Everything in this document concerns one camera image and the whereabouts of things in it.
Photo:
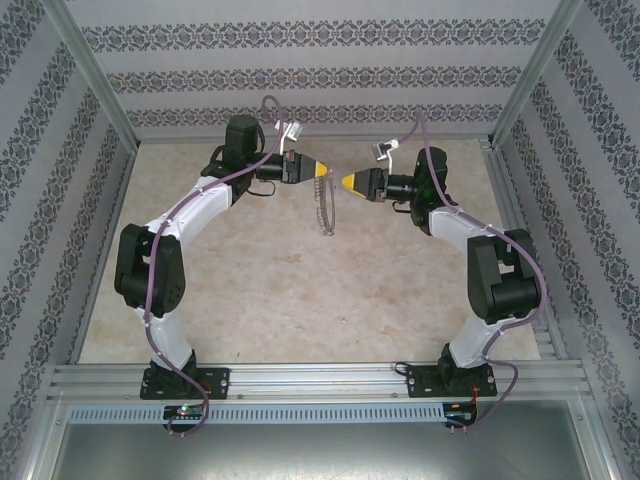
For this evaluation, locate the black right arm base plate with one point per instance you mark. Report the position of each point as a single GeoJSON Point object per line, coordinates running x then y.
{"type": "Point", "coordinates": [422, 382]}

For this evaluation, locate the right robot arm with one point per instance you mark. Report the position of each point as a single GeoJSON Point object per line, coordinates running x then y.
{"type": "Point", "coordinates": [505, 280]}

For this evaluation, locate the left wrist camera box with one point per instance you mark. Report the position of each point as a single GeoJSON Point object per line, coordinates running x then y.
{"type": "Point", "coordinates": [292, 130]}

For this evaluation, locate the grey metal sheet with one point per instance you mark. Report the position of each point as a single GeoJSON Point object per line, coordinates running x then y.
{"type": "Point", "coordinates": [320, 455]}

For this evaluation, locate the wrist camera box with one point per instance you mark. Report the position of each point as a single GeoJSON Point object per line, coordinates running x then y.
{"type": "Point", "coordinates": [382, 150]}
{"type": "Point", "coordinates": [292, 130]}

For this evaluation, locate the aluminium frame post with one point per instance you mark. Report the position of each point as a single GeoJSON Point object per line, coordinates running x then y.
{"type": "Point", "coordinates": [537, 70]}
{"type": "Point", "coordinates": [90, 70]}

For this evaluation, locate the metal keyring with small rings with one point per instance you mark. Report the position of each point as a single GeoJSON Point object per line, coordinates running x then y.
{"type": "Point", "coordinates": [325, 225]}

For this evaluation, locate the aluminium mounting rail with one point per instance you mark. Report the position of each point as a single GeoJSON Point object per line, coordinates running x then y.
{"type": "Point", "coordinates": [320, 382]}

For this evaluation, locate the right circuit board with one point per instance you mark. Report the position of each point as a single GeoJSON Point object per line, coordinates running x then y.
{"type": "Point", "coordinates": [461, 410]}

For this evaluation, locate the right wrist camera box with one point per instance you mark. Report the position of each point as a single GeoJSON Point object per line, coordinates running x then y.
{"type": "Point", "coordinates": [382, 150]}

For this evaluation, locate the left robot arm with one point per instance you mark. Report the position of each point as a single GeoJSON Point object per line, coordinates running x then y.
{"type": "Point", "coordinates": [195, 205]}

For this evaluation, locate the circuit board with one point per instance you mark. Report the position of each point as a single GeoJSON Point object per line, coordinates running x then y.
{"type": "Point", "coordinates": [461, 410]}
{"type": "Point", "coordinates": [185, 411]}

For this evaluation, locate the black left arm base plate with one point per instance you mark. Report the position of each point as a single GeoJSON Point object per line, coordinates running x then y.
{"type": "Point", "coordinates": [217, 382]}

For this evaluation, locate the left circuit board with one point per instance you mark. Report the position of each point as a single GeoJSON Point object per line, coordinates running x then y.
{"type": "Point", "coordinates": [185, 411]}

